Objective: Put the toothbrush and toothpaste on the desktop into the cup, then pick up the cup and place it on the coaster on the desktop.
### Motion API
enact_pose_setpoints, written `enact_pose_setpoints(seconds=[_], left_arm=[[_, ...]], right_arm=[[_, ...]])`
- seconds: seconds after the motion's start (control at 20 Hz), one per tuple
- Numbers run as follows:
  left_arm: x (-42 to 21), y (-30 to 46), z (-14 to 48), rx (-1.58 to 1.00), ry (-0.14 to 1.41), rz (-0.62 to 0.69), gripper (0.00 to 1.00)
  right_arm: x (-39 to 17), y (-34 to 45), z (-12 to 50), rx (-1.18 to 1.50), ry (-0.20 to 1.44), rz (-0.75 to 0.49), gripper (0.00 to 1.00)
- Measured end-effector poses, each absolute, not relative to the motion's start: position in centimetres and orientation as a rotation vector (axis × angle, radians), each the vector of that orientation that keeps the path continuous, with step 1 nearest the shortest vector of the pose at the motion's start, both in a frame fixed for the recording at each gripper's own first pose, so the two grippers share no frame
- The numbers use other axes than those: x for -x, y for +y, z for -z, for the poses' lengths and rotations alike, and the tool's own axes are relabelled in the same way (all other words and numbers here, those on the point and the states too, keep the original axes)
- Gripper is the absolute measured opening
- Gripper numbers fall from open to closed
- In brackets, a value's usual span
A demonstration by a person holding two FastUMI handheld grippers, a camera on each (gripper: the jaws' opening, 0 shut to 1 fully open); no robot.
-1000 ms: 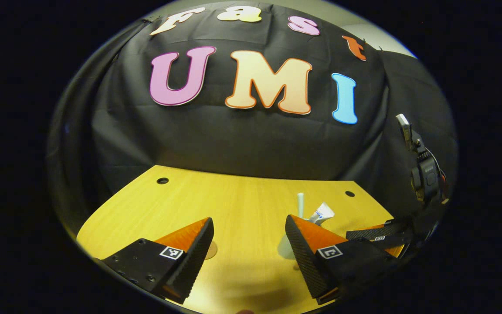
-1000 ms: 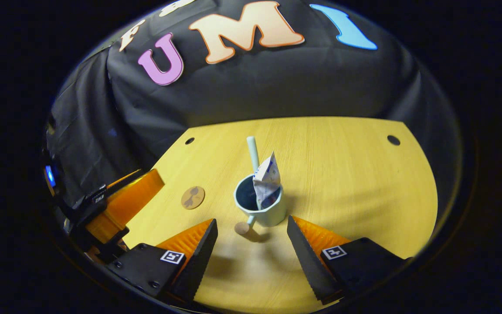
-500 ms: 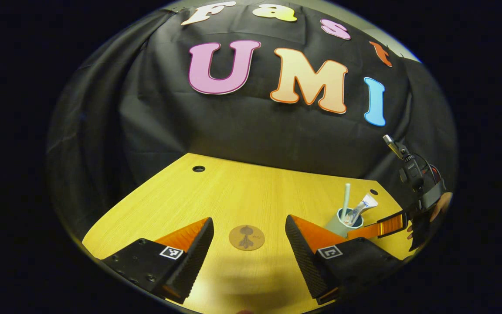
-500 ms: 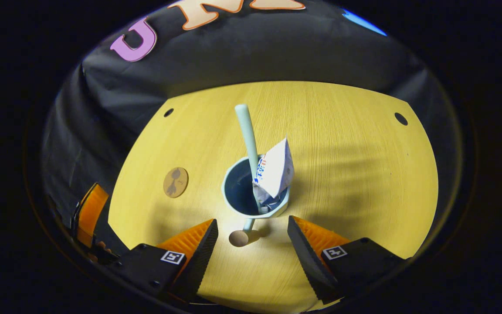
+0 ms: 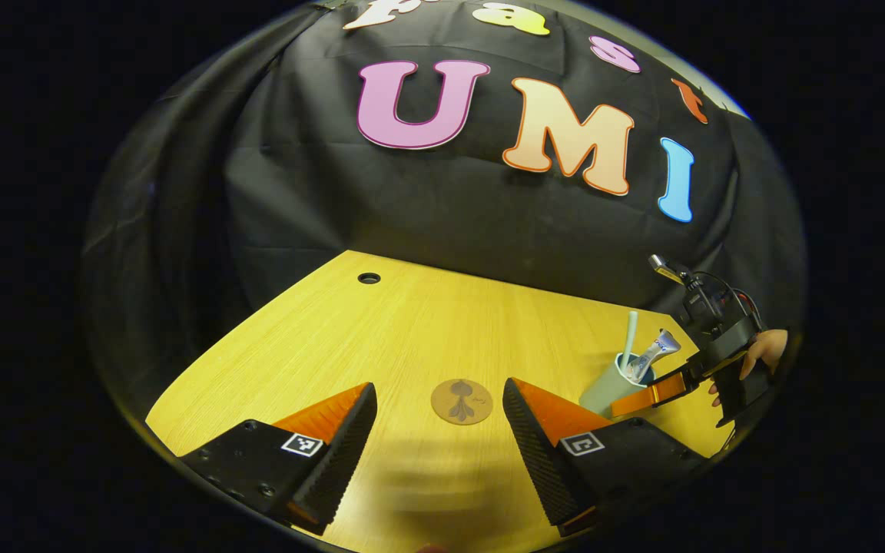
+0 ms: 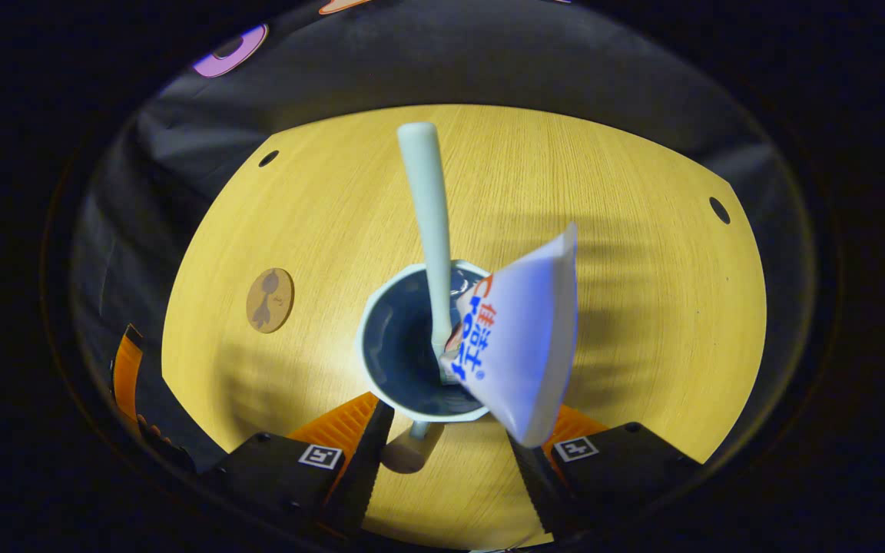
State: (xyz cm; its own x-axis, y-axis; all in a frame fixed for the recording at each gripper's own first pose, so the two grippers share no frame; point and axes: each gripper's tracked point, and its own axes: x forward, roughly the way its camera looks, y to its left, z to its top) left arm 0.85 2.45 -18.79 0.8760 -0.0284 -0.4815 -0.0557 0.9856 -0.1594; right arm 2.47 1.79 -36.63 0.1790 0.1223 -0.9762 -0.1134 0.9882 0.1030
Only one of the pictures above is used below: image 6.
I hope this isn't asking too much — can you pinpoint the wooden desktop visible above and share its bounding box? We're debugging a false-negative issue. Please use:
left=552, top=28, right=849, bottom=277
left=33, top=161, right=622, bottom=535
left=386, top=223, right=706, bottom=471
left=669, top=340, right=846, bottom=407
left=161, top=104, right=767, bottom=550

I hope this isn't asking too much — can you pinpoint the black backdrop cloth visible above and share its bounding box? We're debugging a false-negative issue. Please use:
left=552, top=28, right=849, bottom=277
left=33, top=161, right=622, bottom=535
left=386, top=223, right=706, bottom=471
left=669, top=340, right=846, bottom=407
left=66, top=0, right=820, bottom=469

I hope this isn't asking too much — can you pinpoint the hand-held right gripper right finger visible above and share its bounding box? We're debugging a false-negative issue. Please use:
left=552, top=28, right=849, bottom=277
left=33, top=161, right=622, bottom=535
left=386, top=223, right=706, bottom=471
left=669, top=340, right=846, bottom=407
left=508, top=403, right=704, bottom=538

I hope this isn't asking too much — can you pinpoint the pale green toothbrush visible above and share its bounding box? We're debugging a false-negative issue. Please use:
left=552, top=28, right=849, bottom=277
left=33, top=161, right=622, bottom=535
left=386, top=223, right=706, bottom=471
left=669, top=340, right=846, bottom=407
left=396, top=121, right=455, bottom=385

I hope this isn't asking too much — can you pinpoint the white toothpaste tube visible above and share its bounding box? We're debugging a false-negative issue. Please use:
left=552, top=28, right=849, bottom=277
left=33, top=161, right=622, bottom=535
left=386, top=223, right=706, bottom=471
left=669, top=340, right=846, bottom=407
left=440, top=223, right=578, bottom=449

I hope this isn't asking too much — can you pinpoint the round cork coaster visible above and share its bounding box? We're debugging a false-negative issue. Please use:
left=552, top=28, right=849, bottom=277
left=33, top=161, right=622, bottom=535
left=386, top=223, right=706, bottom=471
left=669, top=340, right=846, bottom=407
left=246, top=267, right=295, bottom=334

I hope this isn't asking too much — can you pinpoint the blue cup with wooden handle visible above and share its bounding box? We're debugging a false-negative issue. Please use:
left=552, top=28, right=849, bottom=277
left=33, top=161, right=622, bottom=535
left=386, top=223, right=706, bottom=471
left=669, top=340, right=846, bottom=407
left=356, top=260, right=493, bottom=473

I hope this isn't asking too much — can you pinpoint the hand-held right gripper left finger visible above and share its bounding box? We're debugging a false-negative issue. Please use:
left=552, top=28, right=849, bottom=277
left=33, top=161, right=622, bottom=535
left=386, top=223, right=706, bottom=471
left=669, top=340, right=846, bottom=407
left=201, top=392, right=396, bottom=538

